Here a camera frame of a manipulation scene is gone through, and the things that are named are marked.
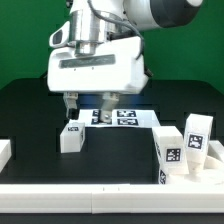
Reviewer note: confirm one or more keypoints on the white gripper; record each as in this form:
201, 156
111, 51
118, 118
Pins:
114, 68

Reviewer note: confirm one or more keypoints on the paper sheet with tags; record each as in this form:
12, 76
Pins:
120, 118

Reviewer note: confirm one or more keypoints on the white U-shaped obstacle fence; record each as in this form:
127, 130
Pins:
112, 198

